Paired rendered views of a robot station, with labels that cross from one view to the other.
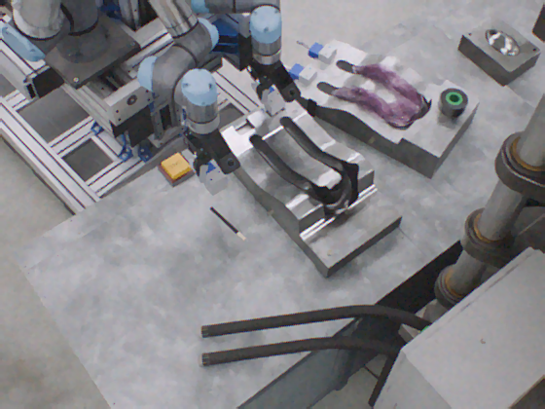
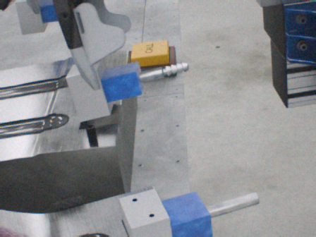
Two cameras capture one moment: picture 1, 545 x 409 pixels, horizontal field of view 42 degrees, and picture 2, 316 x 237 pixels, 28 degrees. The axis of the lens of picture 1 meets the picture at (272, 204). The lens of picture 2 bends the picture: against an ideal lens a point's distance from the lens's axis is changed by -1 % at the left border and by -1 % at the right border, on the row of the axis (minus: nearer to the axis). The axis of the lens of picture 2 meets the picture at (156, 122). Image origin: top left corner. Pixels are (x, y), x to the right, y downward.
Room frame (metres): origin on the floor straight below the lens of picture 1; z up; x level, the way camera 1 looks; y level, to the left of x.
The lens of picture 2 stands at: (1.79, -0.43, 1.23)
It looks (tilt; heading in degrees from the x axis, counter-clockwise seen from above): 29 degrees down; 133
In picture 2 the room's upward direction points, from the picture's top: 9 degrees counter-clockwise
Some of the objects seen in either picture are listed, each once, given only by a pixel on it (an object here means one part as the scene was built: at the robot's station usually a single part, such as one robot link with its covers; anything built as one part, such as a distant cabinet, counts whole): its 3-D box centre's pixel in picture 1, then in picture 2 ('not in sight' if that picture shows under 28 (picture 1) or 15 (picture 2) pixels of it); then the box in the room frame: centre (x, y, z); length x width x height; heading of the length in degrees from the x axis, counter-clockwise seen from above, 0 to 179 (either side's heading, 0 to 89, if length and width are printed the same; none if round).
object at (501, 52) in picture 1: (498, 50); not in sight; (1.60, -0.71, 0.84); 0.20 x 0.15 x 0.07; 39
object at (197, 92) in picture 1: (199, 95); not in sight; (1.04, 0.17, 1.25); 0.09 x 0.08 x 0.11; 60
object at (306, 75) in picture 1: (295, 71); (194, 216); (1.47, -0.06, 0.86); 0.13 x 0.05 x 0.05; 56
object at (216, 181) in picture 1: (205, 169); (62, 8); (1.05, 0.18, 0.93); 0.13 x 0.05 x 0.05; 38
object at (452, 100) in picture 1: (453, 102); not in sight; (1.30, -0.51, 0.93); 0.08 x 0.08 x 0.04
